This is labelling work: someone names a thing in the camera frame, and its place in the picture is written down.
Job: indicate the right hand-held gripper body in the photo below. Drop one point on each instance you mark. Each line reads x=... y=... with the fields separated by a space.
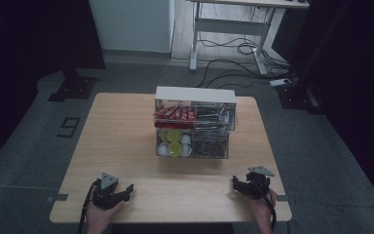
x=258 y=185

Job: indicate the black stand base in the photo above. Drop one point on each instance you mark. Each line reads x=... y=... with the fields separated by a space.
x=74 y=87

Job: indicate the green lid capsule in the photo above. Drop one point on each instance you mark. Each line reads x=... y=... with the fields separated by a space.
x=175 y=149
x=174 y=136
x=163 y=135

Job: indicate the person's left hand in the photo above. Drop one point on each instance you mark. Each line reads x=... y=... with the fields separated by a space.
x=99 y=214

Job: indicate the person's right hand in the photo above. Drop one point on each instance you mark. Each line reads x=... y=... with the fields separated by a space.
x=263 y=204

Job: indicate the white metal frame desk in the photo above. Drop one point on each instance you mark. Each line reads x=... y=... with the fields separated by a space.
x=227 y=26

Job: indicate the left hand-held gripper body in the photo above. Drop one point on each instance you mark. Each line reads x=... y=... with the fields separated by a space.
x=105 y=195

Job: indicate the stack of red packets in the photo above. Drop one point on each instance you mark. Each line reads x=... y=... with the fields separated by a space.
x=174 y=115

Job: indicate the white power strip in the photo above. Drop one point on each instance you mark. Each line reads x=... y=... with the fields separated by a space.
x=280 y=82

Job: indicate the clear organizer with white top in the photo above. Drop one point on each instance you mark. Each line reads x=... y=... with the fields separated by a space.
x=194 y=94

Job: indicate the grey tape strip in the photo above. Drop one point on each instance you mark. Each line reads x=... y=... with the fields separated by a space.
x=58 y=197
x=285 y=198

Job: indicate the white capsule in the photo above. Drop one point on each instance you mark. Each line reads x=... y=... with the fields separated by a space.
x=187 y=150
x=185 y=139
x=162 y=150

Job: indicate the stack of dark packets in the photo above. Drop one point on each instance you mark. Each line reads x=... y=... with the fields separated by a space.
x=212 y=117

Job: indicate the pile of dark sachets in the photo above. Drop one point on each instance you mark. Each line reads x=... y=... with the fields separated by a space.
x=209 y=144

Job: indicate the black stand with base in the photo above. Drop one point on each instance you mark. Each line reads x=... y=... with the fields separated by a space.
x=300 y=94

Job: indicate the white cabinet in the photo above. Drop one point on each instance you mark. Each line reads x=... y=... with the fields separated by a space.
x=133 y=24

